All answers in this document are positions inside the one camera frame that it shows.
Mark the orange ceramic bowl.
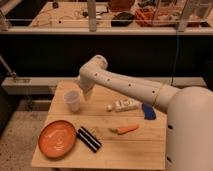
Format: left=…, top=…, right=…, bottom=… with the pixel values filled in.
left=38, top=120, right=76, bottom=158

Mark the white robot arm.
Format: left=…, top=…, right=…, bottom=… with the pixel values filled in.
left=78, top=55, right=213, bottom=171

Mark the white plastic bottle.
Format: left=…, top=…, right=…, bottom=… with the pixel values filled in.
left=106, top=98, right=139, bottom=112

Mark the orange carrot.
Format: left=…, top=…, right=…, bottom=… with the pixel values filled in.
left=110, top=125, right=139, bottom=135

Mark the blue cloth piece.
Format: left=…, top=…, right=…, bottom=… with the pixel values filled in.
left=142, top=103, right=156, bottom=120

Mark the black striped block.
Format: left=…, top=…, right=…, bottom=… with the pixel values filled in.
left=77, top=127, right=102, bottom=153

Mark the black tray on bench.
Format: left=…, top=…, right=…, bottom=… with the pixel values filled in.
left=111, top=12, right=134, bottom=27

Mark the orange crate on bench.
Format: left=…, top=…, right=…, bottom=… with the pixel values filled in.
left=134, top=7, right=201, bottom=28

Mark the blue hanging cable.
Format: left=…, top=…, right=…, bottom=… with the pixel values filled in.
left=170, top=31, right=181, bottom=87

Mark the metal clamp bracket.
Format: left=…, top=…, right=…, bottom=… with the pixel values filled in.
left=0, top=55, right=30, bottom=83

